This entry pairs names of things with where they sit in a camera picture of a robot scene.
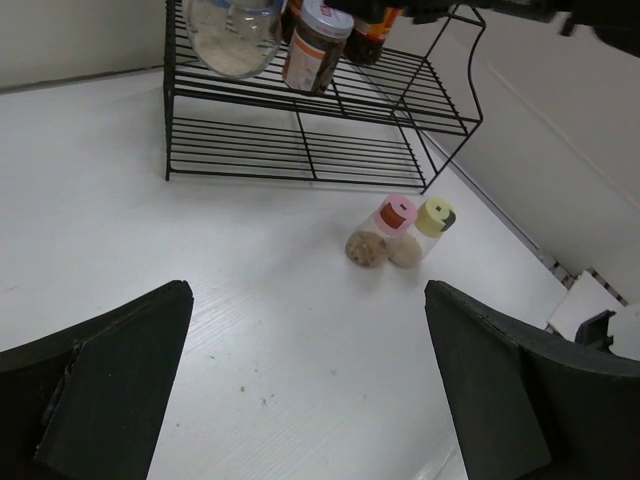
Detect white lid spice jar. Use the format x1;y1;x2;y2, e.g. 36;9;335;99
282;0;354;95

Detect yellow lid spice bottle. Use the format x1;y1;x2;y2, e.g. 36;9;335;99
389;196;456;268

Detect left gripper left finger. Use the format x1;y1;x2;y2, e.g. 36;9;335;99
1;280;194;479

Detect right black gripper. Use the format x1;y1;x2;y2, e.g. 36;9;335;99
322;0;481;24

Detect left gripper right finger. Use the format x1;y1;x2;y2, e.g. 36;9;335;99
425;280;639;479

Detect pink lid spice bottle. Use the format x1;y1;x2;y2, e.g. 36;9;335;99
345;194;417;269

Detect round glass jar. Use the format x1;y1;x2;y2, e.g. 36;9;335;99
182;0;283;79

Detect black wire rack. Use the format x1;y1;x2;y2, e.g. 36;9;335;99
163;1;483;192

